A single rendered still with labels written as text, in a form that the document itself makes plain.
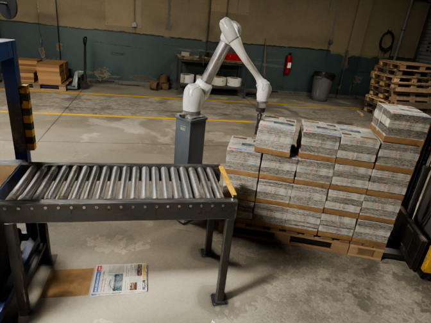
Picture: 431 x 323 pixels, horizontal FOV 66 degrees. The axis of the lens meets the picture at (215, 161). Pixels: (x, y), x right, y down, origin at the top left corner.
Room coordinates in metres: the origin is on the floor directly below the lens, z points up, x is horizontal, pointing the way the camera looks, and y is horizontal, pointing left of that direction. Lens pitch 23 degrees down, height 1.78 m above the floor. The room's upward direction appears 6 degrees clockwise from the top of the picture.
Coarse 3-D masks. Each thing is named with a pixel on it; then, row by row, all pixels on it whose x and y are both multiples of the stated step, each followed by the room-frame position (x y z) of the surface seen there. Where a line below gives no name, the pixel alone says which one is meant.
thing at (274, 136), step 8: (264, 128) 2.51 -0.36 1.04; (272, 128) 2.49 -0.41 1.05; (280, 128) 2.48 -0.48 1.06; (288, 128) 2.51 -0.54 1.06; (264, 136) 2.51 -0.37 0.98; (272, 136) 2.50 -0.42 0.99; (280, 136) 2.49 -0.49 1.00; (288, 136) 2.47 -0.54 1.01; (256, 144) 2.52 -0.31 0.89; (264, 144) 2.51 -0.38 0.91; (272, 144) 2.50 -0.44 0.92; (280, 144) 2.48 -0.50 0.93; (288, 144) 2.47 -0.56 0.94; (288, 152) 2.46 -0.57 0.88
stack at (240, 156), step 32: (256, 160) 2.52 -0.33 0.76; (288, 160) 2.49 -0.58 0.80; (320, 160) 2.48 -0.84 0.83; (224, 192) 2.54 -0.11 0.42; (256, 192) 2.66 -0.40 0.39; (288, 192) 2.48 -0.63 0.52; (320, 192) 2.44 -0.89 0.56; (352, 192) 2.43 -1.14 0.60; (288, 224) 2.48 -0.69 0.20; (320, 224) 2.44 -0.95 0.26; (352, 224) 2.41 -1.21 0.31
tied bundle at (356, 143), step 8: (344, 128) 2.69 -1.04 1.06; (352, 128) 2.71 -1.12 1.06; (360, 128) 2.74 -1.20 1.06; (344, 136) 2.47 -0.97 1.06; (352, 136) 2.48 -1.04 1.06; (360, 136) 2.51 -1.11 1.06; (368, 136) 2.53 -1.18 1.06; (344, 144) 2.45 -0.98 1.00; (352, 144) 2.43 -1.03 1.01; (360, 144) 2.43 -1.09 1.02; (368, 144) 2.42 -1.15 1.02; (376, 144) 2.41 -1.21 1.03; (344, 152) 2.44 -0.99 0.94; (352, 152) 2.43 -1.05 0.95; (360, 152) 2.43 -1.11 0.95; (368, 152) 2.42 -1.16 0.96; (376, 152) 2.41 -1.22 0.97; (360, 160) 2.42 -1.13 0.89; (368, 160) 2.41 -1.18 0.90
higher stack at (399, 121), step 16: (384, 112) 2.56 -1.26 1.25; (400, 112) 2.44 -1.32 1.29; (416, 112) 2.51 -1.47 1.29; (384, 128) 2.47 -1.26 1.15; (400, 128) 2.40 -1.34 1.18; (416, 128) 2.39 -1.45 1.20; (384, 144) 2.41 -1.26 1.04; (400, 144) 2.40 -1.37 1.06; (384, 160) 2.41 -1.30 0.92; (400, 160) 2.39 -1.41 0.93; (416, 160) 2.37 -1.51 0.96; (384, 176) 2.40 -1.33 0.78; (400, 176) 2.39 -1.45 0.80; (384, 192) 2.39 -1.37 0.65; (400, 192) 2.38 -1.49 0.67; (368, 208) 2.41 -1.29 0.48; (384, 208) 2.39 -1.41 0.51; (368, 224) 2.40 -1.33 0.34; (384, 224) 2.38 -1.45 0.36; (384, 240) 2.38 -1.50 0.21; (368, 256) 2.39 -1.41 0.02
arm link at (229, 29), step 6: (228, 18) 2.77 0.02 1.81; (222, 24) 2.74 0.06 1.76; (228, 24) 2.73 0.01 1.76; (234, 24) 2.78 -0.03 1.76; (222, 30) 2.74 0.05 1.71; (228, 30) 2.71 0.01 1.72; (234, 30) 2.72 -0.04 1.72; (228, 36) 2.71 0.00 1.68; (234, 36) 2.71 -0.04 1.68; (228, 42) 2.74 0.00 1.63
